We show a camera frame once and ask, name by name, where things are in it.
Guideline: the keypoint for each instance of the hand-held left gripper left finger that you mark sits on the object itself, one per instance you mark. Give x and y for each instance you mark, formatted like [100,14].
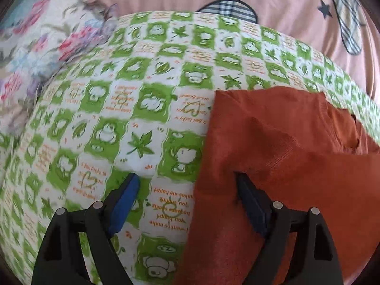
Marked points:
[124,203]

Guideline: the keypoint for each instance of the floral quilted blanket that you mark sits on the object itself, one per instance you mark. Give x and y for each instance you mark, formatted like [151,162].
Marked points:
[38,44]

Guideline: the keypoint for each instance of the green checkered printed blanket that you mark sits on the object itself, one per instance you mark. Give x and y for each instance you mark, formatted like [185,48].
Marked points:
[124,118]

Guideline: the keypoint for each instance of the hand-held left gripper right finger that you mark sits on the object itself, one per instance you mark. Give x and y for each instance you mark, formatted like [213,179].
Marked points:
[253,206]

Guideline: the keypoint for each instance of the pink sheet with plaid patches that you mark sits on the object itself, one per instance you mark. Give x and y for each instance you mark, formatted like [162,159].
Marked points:
[267,6]

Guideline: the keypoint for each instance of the rust orange knit top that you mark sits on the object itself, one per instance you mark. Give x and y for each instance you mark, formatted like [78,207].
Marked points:
[297,160]

